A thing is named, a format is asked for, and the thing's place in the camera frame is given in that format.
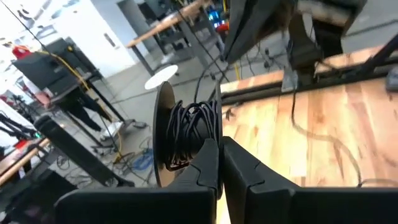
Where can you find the wooden workbench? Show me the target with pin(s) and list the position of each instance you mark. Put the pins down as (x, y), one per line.
(168, 21)

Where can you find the black cabinet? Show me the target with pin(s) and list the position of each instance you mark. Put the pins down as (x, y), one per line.
(40, 73)

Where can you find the black aluminium table frame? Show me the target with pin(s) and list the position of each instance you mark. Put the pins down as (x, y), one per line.
(342, 76)

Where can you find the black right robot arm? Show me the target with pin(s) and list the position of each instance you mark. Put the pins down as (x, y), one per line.
(248, 28)

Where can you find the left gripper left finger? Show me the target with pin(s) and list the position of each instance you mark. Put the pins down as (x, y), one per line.
(140, 207)

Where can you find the distant wooden table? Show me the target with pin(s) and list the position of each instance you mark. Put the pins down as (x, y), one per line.
(21, 161)

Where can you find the person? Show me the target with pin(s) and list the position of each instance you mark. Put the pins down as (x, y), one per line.
(84, 109)

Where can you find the glowing computer tower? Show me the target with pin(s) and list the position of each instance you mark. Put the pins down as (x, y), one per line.
(216, 18)

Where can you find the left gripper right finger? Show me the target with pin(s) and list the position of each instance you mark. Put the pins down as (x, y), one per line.
(311, 208)

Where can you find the silver round-base floor stand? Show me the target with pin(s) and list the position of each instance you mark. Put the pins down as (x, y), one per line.
(161, 76)

